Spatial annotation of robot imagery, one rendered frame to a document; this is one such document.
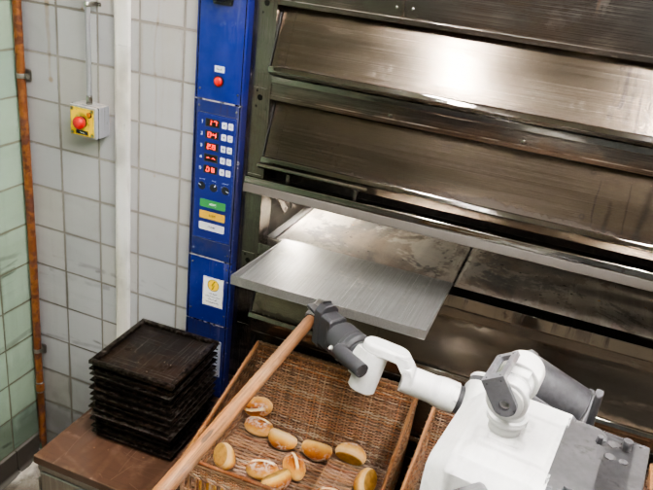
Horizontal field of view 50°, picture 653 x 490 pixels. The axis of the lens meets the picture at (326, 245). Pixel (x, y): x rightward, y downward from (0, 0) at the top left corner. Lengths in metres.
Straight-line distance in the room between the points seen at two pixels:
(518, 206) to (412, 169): 0.30
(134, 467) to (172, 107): 1.08
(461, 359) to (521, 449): 1.00
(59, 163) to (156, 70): 0.53
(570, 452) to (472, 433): 0.15
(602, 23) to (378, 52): 0.55
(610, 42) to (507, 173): 0.40
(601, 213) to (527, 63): 0.42
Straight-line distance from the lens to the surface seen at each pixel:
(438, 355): 2.12
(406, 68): 1.89
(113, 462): 2.25
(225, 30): 2.05
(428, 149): 1.93
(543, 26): 1.84
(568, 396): 1.33
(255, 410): 2.29
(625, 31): 1.84
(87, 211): 2.52
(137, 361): 2.19
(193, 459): 1.31
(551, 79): 1.84
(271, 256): 2.09
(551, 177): 1.90
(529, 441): 1.15
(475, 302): 2.03
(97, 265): 2.58
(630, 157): 1.87
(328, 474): 2.22
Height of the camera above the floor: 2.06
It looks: 24 degrees down
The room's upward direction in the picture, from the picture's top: 7 degrees clockwise
